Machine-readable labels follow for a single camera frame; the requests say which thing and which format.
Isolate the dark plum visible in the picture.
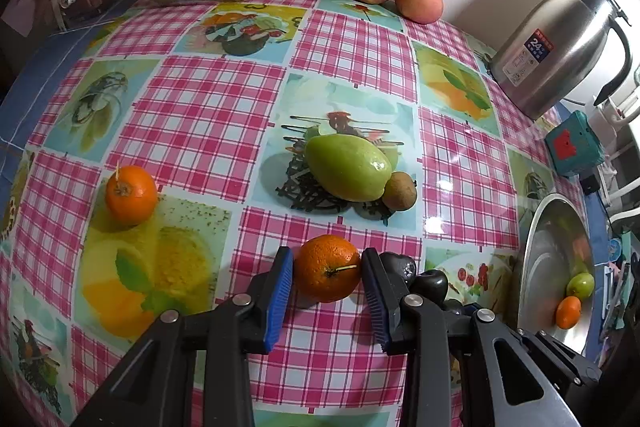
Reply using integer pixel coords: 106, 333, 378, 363
380, 251, 416, 285
444, 299, 464, 317
409, 269, 449, 307

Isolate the teal toy box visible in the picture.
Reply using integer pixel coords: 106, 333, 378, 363
544, 110, 605, 178

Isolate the large steel basin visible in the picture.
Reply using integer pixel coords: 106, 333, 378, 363
512, 193, 594, 353

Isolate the red apple right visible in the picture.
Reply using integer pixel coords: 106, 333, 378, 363
395, 0, 444, 25

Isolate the medium orange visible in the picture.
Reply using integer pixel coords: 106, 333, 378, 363
294, 234, 360, 303

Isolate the small orange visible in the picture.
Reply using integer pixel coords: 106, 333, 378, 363
105, 165, 158, 227

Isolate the black power adapter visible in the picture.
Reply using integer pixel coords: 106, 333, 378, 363
579, 173, 601, 195

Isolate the green apple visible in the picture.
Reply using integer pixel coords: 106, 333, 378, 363
305, 134, 393, 202
565, 272, 594, 301

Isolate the blue denim table cover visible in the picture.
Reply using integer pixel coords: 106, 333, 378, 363
0, 0, 147, 208

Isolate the checkered fruit tablecloth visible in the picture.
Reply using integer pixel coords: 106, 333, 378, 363
1, 0, 584, 426

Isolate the brown kiwi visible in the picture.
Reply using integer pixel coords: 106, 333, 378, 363
382, 171, 418, 211

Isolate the stainless steel thermos jug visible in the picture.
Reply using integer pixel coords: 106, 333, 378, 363
489, 0, 632, 120

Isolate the large orange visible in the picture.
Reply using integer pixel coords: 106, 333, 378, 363
554, 296, 582, 329

